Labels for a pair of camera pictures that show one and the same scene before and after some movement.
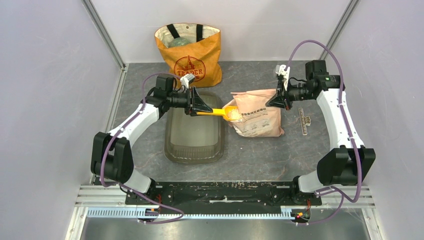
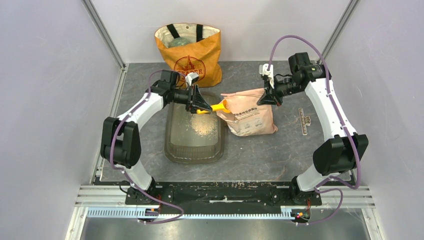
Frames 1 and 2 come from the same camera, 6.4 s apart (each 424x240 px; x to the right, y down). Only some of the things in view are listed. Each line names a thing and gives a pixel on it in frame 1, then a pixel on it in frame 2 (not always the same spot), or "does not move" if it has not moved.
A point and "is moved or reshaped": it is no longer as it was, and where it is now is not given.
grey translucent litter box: (198, 139) does not move
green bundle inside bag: (178, 41) does not move
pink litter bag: (258, 119) is moved or reshaped
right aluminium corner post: (347, 15) does not move
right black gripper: (282, 98) → (271, 96)
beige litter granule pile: (234, 114) → (205, 124)
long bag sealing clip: (304, 120) does not move
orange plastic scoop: (231, 113) is moved or reshaped
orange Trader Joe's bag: (192, 48) does not move
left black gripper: (195, 103) does not move
